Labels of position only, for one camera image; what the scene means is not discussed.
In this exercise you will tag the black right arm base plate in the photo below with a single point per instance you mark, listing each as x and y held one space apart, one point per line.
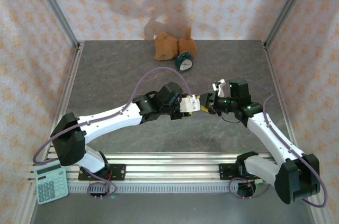
225 172

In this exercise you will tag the light teal calculator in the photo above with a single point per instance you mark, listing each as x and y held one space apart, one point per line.
50 183

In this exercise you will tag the teal alarm clock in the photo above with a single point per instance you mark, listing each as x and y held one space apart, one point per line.
184 63

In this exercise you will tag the brown plush toy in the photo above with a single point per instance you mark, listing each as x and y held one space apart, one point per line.
167 46

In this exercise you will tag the black base connector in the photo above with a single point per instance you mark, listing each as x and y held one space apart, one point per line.
96 195
245 189

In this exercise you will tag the aluminium side rail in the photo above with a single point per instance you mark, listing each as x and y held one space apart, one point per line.
66 97
286 118

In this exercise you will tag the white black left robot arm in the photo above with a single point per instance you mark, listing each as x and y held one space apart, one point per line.
111 119

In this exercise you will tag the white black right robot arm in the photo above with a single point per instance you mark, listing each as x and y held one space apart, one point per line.
270 134

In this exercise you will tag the aluminium front rails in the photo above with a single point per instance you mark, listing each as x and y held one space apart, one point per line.
172 167

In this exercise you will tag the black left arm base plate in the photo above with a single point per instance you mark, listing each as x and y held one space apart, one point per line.
117 172

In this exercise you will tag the aluminium corner post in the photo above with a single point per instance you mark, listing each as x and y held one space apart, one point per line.
289 4
53 4

